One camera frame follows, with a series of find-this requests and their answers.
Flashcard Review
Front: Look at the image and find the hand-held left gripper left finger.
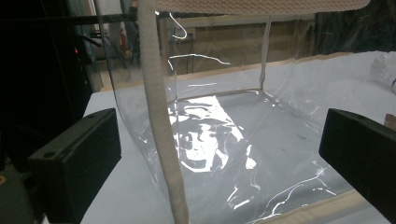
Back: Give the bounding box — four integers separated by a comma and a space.
27, 107, 122, 224

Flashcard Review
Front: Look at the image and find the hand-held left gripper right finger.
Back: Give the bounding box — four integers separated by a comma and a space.
318, 107, 396, 224

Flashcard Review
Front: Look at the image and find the clear plastic storage bag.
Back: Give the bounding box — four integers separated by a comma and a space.
94, 0, 396, 224

